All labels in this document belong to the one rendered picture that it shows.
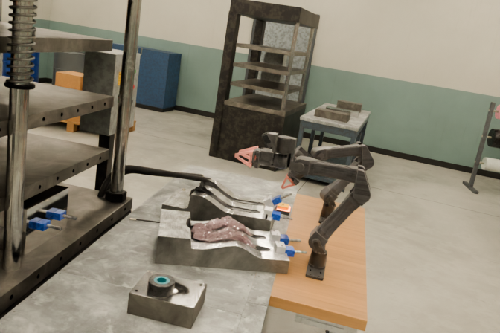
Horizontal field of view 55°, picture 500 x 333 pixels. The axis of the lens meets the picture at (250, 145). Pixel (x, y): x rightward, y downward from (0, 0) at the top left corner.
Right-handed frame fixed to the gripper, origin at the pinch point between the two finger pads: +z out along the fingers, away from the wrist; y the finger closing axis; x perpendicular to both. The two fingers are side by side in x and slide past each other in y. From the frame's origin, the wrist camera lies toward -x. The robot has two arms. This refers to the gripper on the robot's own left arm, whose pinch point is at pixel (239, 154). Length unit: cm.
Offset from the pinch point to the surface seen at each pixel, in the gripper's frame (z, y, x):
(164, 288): 4, 59, 29
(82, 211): 68, -2, 39
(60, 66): 453, -556, 42
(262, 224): -10.8, -15.5, 33.6
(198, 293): -4, 52, 33
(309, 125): 5, -388, 47
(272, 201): -11.8, -31.1, 27.7
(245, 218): -2.9, -15.0, 32.0
